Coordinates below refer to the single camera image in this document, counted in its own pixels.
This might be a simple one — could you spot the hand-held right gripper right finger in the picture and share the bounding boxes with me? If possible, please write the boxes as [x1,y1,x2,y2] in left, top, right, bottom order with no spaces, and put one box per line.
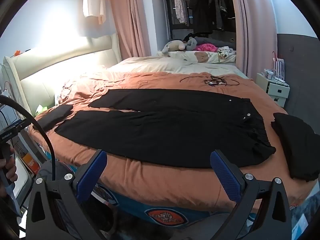
[210,149,293,240]

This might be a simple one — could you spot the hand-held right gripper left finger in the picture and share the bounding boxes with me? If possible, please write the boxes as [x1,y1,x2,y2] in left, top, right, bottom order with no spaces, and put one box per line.
[25,149,108,240]

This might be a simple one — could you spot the black pants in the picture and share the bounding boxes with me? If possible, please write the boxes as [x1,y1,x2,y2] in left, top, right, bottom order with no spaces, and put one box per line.
[54,88,277,169]

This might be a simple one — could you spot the person's left hand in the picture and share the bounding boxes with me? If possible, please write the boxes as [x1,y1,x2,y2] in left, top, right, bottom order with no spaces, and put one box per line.
[0,152,17,198]

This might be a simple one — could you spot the orange printed box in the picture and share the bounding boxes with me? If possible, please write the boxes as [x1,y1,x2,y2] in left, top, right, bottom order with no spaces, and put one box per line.
[21,152,40,174]

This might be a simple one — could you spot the small black cloth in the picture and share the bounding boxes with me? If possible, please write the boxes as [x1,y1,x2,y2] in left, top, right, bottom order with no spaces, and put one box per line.
[32,104,74,132]

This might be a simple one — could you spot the orange blanket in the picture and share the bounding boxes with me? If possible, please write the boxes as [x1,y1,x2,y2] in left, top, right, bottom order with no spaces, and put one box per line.
[29,71,315,213]

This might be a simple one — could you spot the folded black clothes pile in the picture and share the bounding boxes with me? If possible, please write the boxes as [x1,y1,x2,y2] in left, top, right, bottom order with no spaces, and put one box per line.
[271,112,320,182]

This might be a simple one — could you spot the cream padded headboard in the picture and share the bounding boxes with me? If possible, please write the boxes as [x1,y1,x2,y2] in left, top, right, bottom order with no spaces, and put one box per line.
[2,32,123,115]

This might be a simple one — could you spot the striped gift bag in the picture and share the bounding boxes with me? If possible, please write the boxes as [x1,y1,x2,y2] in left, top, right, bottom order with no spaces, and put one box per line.
[271,51,285,79]

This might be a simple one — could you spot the bear print pillow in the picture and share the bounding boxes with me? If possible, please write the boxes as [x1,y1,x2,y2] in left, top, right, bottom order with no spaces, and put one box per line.
[157,50,237,64]

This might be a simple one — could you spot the black and white patterned cloth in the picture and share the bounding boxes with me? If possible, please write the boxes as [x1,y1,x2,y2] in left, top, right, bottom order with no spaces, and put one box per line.
[217,46,237,58]

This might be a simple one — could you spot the cream bed sheet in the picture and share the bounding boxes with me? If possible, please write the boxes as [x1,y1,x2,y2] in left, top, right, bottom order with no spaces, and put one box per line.
[56,56,248,100]

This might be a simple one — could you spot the pink cloth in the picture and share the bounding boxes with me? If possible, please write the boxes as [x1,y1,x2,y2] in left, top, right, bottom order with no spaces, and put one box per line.
[196,43,217,52]

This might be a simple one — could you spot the dark grey bedding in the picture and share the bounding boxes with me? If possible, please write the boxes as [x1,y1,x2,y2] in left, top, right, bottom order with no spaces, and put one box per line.
[184,34,237,50]

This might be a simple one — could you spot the grey plush toy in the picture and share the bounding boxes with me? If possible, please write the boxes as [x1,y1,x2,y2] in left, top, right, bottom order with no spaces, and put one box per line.
[185,37,200,52]

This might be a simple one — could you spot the beige plush toy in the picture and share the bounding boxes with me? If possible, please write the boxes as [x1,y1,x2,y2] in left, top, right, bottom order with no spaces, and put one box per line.
[162,40,187,57]

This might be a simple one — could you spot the pink curtain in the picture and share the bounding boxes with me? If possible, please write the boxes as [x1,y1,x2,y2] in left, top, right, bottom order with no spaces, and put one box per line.
[227,0,278,79]
[109,0,163,62]

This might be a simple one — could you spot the white hanging garment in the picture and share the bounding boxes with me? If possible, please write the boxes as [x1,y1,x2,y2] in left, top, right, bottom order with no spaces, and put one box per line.
[82,0,107,25]

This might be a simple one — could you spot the black hanging coat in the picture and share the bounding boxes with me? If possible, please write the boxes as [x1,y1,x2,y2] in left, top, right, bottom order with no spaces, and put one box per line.
[189,0,213,34]

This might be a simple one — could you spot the dark hanging garments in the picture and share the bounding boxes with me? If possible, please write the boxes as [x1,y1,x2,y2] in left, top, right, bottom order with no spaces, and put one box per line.
[212,0,229,30]

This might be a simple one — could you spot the floral hanging garment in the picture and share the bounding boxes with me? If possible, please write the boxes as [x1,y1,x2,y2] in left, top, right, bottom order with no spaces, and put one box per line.
[174,0,189,27]

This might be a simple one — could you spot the black cable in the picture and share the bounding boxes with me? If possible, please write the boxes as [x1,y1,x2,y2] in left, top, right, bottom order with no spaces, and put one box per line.
[0,95,56,181]

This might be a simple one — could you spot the black cord tangle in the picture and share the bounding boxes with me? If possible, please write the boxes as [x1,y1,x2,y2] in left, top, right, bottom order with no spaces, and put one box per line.
[180,74,240,87]

